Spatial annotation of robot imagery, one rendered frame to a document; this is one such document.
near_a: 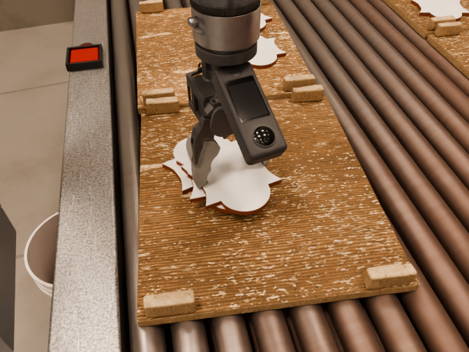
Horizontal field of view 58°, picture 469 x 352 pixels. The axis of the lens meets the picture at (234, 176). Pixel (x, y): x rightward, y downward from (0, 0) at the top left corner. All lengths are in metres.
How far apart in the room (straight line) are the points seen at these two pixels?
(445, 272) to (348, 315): 0.15
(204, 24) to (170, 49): 0.53
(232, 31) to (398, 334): 0.39
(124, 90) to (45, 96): 1.81
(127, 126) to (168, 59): 0.21
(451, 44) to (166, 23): 0.66
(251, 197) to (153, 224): 0.14
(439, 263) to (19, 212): 1.73
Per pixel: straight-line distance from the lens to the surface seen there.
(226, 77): 0.48
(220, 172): 0.61
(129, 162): 0.73
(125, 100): 0.87
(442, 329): 0.59
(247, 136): 0.45
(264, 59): 0.92
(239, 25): 0.46
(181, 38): 1.02
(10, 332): 0.64
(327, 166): 0.69
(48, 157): 2.25
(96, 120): 0.84
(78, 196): 0.70
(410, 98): 0.92
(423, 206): 0.72
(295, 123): 0.77
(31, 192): 2.11
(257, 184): 0.60
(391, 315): 0.58
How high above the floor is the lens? 1.41
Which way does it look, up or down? 46 degrees down
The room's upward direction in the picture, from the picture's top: straight up
